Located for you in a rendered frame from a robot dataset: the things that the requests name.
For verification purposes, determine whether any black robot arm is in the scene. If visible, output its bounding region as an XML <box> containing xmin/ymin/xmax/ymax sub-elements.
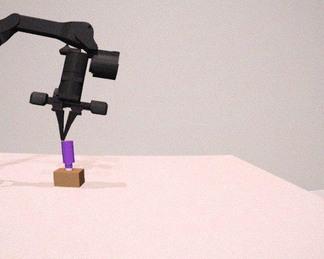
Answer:
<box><xmin>0</xmin><ymin>13</ymin><xmax>120</xmax><ymax>80</ymax></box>

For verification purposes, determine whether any purple marker cap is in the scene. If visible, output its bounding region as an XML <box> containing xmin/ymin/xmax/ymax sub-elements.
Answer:
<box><xmin>61</xmin><ymin>141</ymin><xmax>75</xmax><ymax>163</ymax></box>

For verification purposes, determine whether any brown rectangular block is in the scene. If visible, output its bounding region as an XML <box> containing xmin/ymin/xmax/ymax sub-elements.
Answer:
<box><xmin>53</xmin><ymin>167</ymin><xmax>85</xmax><ymax>188</ymax></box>

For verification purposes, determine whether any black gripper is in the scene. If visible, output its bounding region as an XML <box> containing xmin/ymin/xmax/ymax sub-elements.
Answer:
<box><xmin>29</xmin><ymin>72</ymin><xmax>107</xmax><ymax>141</ymax></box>

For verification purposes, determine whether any white marker with purple band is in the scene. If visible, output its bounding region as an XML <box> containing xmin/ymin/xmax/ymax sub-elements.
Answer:
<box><xmin>65</xmin><ymin>163</ymin><xmax>73</xmax><ymax>171</ymax></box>

